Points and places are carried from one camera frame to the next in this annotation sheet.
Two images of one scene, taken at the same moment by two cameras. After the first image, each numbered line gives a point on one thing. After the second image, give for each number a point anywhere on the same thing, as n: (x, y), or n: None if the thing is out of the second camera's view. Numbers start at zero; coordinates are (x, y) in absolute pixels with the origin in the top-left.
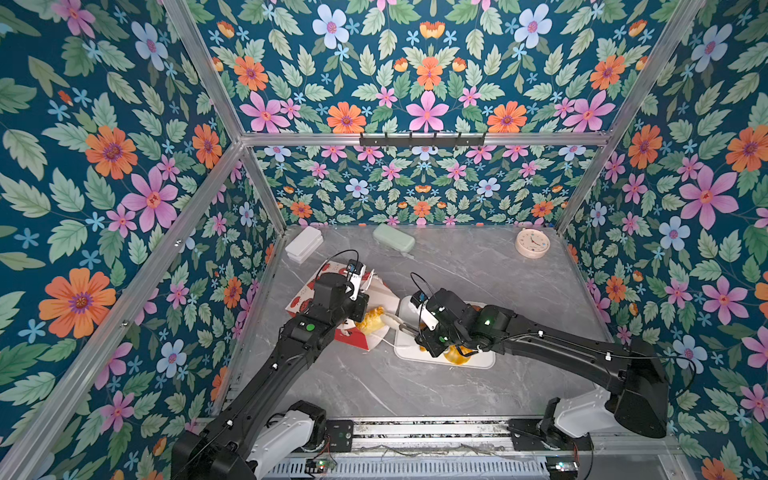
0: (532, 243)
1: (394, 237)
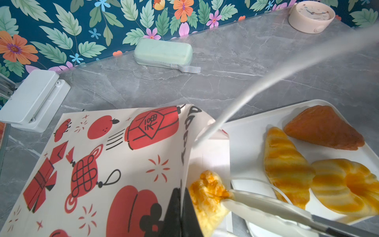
0: (311, 17)
1: (156, 53)
